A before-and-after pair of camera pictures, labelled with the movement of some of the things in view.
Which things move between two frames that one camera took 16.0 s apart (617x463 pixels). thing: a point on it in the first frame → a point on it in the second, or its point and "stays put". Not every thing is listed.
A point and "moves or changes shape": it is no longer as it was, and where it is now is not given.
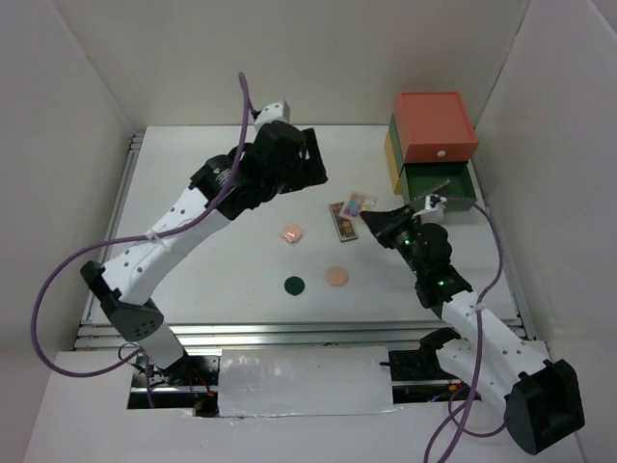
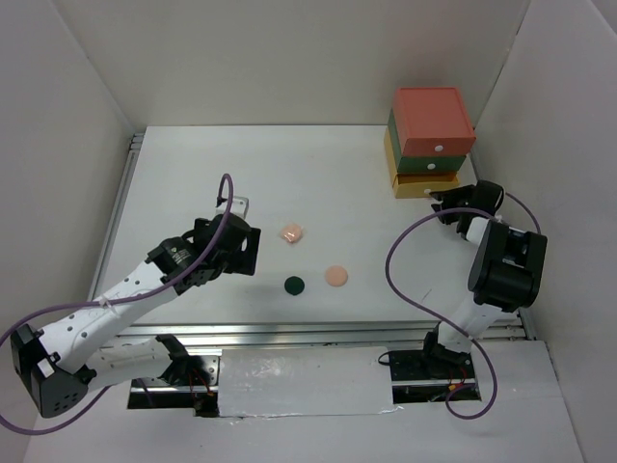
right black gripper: x=386 y=223 → x=452 y=196
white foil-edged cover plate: x=305 y=381 stays put
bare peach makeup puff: x=336 y=276 stays put
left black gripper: x=308 y=172 → x=244 y=261
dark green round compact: x=294 y=285 stays put
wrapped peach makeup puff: x=291 y=232 stays put
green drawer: x=454 y=180 moves or changes shape
